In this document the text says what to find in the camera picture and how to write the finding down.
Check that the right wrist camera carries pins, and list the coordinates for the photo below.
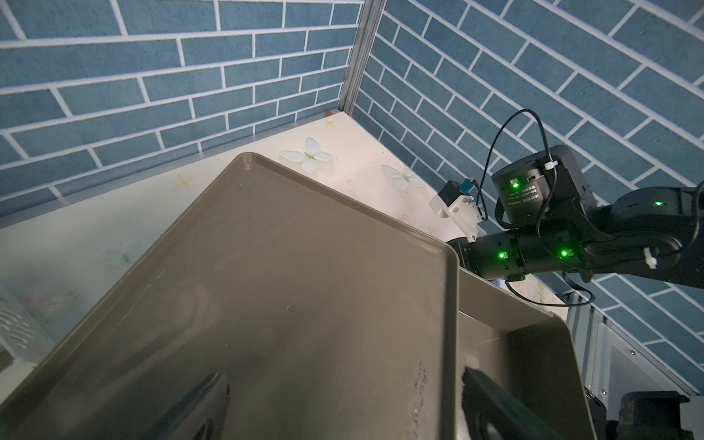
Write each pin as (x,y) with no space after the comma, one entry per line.
(453,201)

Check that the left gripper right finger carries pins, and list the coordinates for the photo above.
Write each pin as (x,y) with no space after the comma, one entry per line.
(493,413)

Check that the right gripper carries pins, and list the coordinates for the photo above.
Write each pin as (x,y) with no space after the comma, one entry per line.
(518,252)

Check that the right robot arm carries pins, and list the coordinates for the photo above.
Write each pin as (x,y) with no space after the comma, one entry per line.
(555,224)

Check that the white file organizer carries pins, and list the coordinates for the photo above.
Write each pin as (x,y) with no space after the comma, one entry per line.
(21,336)

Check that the grey top drawer white knob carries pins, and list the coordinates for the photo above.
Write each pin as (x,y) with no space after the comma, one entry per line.
(526,351)

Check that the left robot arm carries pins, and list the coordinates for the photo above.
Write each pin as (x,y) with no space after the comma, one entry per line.
(645,415)

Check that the floral table mat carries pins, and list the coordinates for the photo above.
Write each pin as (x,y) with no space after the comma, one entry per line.
(60,258)

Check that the grey three-drawer cabinet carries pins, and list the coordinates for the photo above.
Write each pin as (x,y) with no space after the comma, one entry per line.
(352,336)

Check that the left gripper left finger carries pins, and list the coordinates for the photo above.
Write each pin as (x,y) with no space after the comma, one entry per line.
(201,414)

